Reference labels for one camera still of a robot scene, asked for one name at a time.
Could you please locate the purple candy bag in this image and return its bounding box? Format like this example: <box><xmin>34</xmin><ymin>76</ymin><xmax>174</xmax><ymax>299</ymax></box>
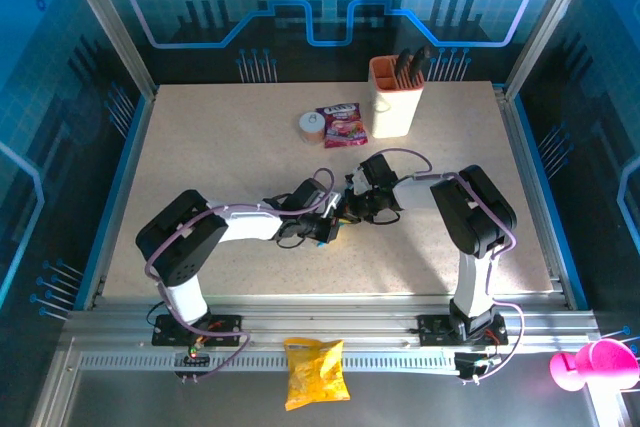
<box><xmin>315</xmin><ymin>101</ymin><xmax>370</xmax><ymax>150</ymax></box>

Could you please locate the cream knife holder orange rim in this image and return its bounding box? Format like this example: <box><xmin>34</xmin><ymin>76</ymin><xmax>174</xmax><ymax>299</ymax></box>
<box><xmin>368</xmin><ymin>56</ymin><xmax>426</xmax><ymax>140</ymax></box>

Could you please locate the small tin can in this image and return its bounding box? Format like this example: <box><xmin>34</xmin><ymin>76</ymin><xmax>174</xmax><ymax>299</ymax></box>
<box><xmin>298</xmin><ymin>111</ymin><xmax>328</xmax><ymax>147</ymax></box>

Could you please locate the yellow chips bag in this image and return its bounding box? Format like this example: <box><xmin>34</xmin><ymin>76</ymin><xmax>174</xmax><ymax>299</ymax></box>
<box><xmin>282</xmin><ymin>337</ymin><xmax>351</xmax><ymax>412</ymax></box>

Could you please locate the small circuit board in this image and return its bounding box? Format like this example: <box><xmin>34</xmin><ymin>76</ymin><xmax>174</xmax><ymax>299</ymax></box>
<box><xmin>172</xmin><ymin>344</ymin><xmax>214</xmax><ymax>384</ymax></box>
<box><xmin>453</xmin><ymin>350</ymin><xmax>501</xmax><ymax>384</ymax></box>

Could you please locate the pink plastic object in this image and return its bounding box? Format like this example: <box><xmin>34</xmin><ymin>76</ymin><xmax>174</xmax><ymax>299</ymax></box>
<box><xmin>549</xmin><ymin>339</ymin><xmax>640</xmax><ymax>392</ymax></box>

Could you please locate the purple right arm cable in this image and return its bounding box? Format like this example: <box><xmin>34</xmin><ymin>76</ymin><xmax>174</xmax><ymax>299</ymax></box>
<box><xmin>367</xmin><ymin>147</ymin><xmax>525</xmax><ymax>386</ymax></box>

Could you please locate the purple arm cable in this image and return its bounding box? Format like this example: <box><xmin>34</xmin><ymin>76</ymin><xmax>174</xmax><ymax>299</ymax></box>
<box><xmin>367</xmin><ymin>147</ymin><xmax>525</xmax><ymax>386</ymax></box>
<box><xmin>144</xmin><ymin>167</ymin><xmax>335</xmax><ymax>384</ymax></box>

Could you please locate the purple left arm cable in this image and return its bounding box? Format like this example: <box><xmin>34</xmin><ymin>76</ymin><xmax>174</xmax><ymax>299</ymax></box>
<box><xmin>144</xmin><ymin>167</ymin><xmax>335</xmax><ymax>384</ymax></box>

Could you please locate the long aluminium frame rail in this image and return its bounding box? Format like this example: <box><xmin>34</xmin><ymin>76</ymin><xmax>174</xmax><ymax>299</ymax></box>
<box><xmin>64</xmin><ymin>293</ymin><xmax>601</xmax><ymax>348</ymax></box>

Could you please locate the black knife handle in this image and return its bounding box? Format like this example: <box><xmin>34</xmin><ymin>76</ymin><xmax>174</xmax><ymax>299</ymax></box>
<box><xmin>397</xmin><ymin>48</ymin><xmax>413</xmax><ymax>86</ymax></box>
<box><xmin>410</xmin><ymin>45</ymin><xmax>432</xmax><ymax>84</ymax></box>

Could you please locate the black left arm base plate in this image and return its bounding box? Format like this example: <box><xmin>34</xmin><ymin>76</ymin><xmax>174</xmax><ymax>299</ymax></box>
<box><xmin>151</xmin><ymin>314</ymin><xmax>243</xmax><ymax>347</ymax></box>

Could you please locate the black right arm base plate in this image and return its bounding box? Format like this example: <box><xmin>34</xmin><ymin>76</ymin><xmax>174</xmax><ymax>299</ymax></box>
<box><xmin>417</xmin><ymin>314</ymin><xmax>509</xmax><ymax>347</ymax></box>

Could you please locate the aluminium side rail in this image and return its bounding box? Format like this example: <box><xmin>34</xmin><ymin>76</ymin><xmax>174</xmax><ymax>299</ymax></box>
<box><xmin>493</xmin><ymin>84</ymin><xmax>577</xmax><ymax>312</ymax></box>

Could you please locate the slotted grey cable duct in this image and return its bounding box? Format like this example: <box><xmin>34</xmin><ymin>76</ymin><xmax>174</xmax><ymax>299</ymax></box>
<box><xmin>77</xmin><ymin>350</ymin><xmax>464</xmax><ymax>374</ymax></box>

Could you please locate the aluminium frame post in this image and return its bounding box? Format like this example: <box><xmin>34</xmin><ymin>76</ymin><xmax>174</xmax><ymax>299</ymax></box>
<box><xmin>503</xmin><ymin>0</ymin><xmax>604</xmax><ymax>98</ymax></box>
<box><xmin>53</xmin><ymin>0</ymin><xmax>160</xmax><ymax>101</ymax></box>

